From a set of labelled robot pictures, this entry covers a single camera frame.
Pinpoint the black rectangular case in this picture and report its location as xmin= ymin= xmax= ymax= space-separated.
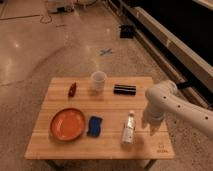
xmin=113 ymin=84 xmax=136 ymax=95

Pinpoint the wooden folding table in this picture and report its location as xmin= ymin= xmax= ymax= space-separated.
xmin=25 ymin=77 xmax=175 ymax=160

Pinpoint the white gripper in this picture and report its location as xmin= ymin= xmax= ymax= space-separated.
xmin=142 ymin=116 xmax=163 ymax=135

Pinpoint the translucent plastic cup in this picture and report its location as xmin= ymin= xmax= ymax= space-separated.
xmin=91 ymin=71 xmax=107 ymax=92

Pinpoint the clear plastic bottle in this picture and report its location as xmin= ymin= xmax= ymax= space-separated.
xmin=122 ymin=110 xmax=136 ymax=144

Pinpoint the white device on floor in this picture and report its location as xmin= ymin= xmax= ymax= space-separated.
xmin=46 ymin=0 xmax=74 ymax=13

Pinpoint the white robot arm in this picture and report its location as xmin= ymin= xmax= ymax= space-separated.
xmin=143 ymin=80 xmax=213 ymax=139

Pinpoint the blue sponge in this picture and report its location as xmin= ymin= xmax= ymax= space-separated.
xmin=87 ymin=116 xmax=102 ymax=137

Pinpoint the orange ceramic bowl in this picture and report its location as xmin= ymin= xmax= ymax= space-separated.
xmin=50 ymin=108 xmax=86 ymax=141

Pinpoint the small red-brown object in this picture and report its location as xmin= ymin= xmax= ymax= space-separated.
xmin=68 ymin=82 xmax=77 ymax=97

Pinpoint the black box on floor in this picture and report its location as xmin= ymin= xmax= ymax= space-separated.
xmin=120 ymin=25 xmax=134 ymax=38

